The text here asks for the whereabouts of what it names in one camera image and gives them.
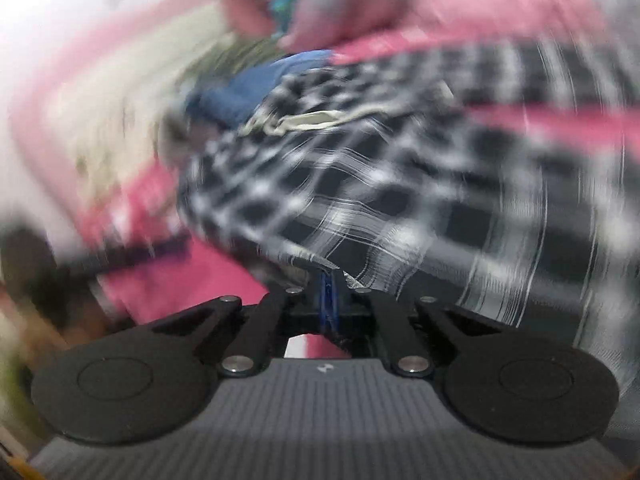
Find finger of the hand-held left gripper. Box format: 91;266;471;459
65;237;191;281

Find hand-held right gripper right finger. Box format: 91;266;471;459
334;271;506;378

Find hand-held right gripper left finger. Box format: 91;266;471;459
150;272;333;378

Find black white plaid pants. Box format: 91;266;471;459
177;40;640;391

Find pink floral blanket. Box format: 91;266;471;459
75;25;640;361

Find pink white headboard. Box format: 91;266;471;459
10;0;241;201

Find blue denim garment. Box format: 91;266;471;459
185;50;333;128

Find green patterned pillow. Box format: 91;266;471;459
195;35;281;81

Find pink pillow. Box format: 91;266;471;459
222;0;281;41

